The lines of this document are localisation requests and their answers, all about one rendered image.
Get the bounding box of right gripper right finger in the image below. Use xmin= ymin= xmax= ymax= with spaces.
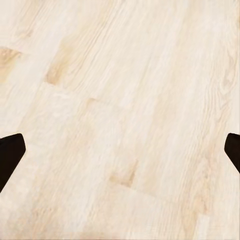
xmin=224 ymin=133 xmax=240 ymax=173

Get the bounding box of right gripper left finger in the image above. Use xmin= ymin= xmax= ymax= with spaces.
xmin=0 ymin=133 xmax=26 ymax=193

